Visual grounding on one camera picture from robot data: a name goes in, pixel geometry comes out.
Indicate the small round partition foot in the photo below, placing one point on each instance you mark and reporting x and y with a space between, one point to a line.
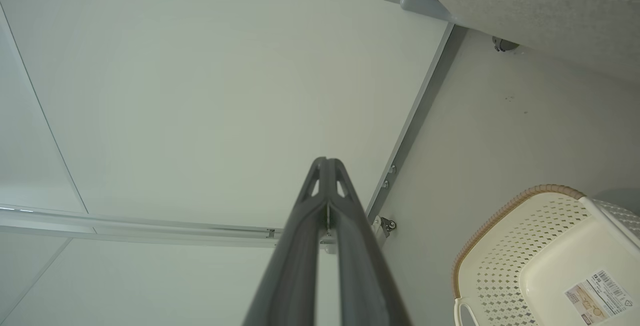
392 169
385 184

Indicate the light grey fabric sofa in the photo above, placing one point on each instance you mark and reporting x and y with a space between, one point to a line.
550 10

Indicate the grey partition baseboard strip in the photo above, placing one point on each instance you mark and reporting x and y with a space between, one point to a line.
415 115

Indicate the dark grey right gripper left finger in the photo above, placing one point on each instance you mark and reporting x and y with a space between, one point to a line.
295 266

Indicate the grey metal partition post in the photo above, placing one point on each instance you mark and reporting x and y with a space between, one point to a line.
150 226

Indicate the metal partition caster bracket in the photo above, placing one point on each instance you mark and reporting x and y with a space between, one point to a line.
384 227

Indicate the cream perforated laundry basket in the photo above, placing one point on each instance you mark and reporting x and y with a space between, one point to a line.
550 266

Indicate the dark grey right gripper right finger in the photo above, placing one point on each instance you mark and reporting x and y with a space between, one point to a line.
365 276

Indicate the grey partition foot bar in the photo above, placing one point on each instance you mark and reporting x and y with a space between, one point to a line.
425 6

